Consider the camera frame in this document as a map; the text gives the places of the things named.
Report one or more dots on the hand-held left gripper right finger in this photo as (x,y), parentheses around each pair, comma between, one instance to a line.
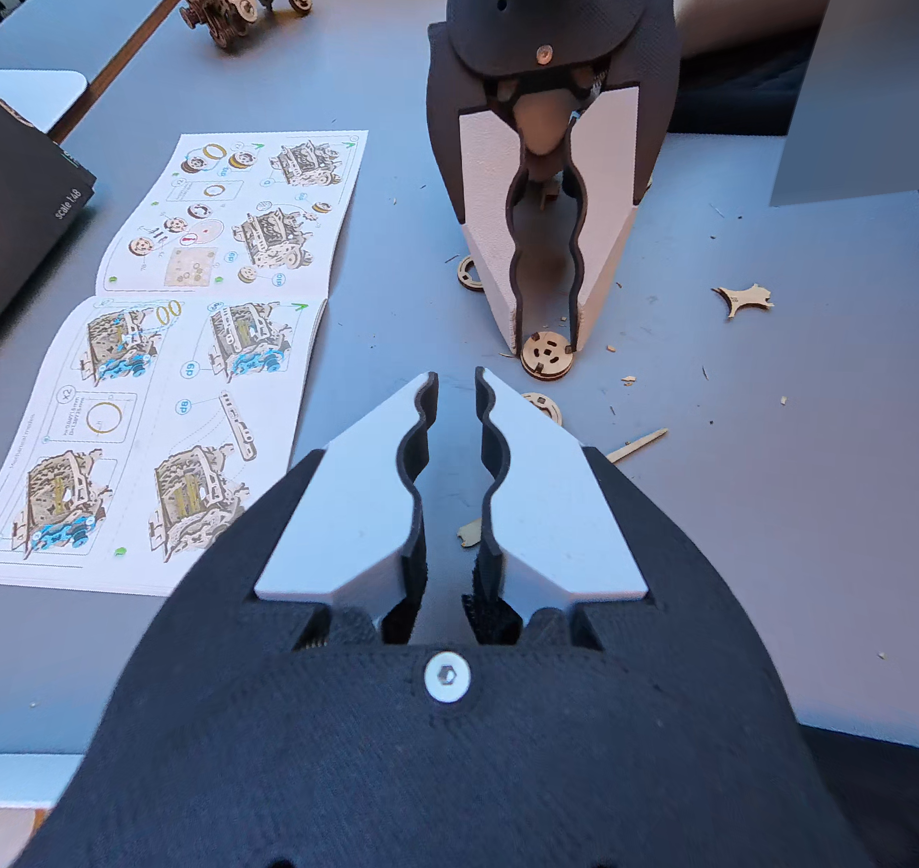
(567,523)

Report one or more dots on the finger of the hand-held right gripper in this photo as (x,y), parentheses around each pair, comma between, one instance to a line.
(610,164)
(485,186)

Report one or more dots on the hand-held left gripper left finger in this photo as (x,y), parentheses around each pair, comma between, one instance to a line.
(344,523)

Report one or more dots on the wooden disc with square holes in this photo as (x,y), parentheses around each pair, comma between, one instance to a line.
(547,356)

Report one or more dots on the person's right hand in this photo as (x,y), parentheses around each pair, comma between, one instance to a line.
(542,121)

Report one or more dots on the small wooden hook piece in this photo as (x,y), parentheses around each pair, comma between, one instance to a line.
(549,193)

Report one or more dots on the thin wooden stick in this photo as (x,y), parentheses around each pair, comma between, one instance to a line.
(635,446)

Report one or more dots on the thick slotted wooden wheel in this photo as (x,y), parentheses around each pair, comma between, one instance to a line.
(545,407)

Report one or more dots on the assembly instruction booklet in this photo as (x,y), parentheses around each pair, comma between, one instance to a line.
(287,380)

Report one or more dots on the star-shaped wooden scrap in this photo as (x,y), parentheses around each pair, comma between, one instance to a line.
(743,299)

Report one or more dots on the white cardboard box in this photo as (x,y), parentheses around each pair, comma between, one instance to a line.
(36,778)

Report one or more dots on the black product box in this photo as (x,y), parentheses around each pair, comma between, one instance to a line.
(36,215)

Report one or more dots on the grey side table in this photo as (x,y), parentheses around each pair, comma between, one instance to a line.
(72,28)

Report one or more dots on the white rounded board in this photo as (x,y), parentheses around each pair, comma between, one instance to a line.
(36,96)

